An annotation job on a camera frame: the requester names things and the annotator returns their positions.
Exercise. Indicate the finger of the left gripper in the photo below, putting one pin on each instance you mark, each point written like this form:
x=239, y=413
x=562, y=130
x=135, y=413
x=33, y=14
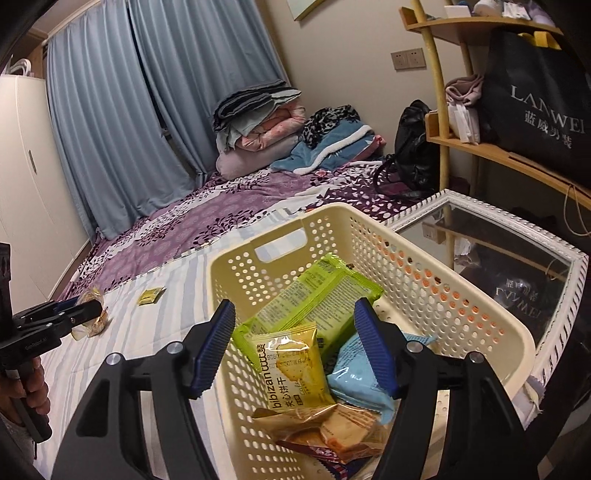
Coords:
x=60, y=306

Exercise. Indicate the green seaweed snack bag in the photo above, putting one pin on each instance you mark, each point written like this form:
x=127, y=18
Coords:
x=324, y=294

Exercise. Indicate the yellow bibizan biscuit packet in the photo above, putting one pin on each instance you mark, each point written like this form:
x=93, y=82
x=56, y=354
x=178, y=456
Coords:
x=290, y=366

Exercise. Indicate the framed wall picture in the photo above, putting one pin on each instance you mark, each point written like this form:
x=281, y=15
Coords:
x=301, y=8

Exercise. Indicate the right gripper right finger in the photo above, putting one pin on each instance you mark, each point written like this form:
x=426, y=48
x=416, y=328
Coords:
x=484, y=437

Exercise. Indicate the orange foam puzzle mat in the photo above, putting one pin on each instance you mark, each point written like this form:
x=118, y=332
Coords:
x=421, y=301

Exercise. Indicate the wooden bamboo shelf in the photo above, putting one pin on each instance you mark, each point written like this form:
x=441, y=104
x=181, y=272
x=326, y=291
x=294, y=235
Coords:
x=476, y=31

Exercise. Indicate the striped white grey blanket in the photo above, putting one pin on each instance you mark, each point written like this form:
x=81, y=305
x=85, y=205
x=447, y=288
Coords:
x=137, y=331

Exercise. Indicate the person left hand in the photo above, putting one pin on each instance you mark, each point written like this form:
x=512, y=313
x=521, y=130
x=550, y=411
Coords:
x=34, y=391

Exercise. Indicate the pink folded cloth on shelf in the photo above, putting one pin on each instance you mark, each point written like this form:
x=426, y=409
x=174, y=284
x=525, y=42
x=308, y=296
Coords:
x=465, y=90

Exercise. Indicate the cream perforated plastic basket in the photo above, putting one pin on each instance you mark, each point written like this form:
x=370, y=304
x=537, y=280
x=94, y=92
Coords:
x=252, y=273

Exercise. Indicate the yellow small biscuit packet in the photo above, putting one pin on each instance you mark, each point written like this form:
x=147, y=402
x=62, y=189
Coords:
x=150, y=296

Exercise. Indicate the black LANWEI tote bag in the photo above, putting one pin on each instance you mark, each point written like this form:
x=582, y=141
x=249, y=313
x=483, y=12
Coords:
x=535, y=102

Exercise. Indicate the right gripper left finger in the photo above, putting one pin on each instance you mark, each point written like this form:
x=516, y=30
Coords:
x=105, y=437

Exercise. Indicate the black backpack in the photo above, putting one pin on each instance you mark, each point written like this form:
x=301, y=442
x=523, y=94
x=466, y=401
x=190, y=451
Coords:
x=412, y=171

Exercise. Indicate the purple floral bedsheet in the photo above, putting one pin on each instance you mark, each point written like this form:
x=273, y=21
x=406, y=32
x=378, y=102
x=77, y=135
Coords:
x=221, y=206

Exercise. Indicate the wall power socket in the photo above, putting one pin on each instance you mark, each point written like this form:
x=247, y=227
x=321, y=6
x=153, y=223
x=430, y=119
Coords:
x=413, y=59

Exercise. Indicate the blue grey curtain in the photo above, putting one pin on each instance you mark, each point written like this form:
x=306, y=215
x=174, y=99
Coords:
x=132, y=87

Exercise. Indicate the dark blue cracker pack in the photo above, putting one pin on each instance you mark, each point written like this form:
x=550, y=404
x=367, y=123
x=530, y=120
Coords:
x=346, y=471

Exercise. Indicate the white framed mirror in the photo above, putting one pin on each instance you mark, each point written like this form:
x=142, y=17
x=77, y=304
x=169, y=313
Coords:
x=534, y=274

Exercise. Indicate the folded quilts pile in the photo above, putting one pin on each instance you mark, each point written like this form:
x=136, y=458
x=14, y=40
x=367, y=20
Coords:
x=256, y=126

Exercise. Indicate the small clear pastry packet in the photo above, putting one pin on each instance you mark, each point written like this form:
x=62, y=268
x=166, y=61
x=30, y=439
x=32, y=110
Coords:
x=94, y=325

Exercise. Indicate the light blue snack bag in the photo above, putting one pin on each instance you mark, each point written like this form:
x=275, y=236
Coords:
x=354, y=382

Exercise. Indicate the blue folded clothes pile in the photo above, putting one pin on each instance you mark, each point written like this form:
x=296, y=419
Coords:
x=330, y=138

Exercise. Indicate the tan waffle snack bag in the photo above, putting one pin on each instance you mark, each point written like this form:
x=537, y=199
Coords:
x=337, y=433

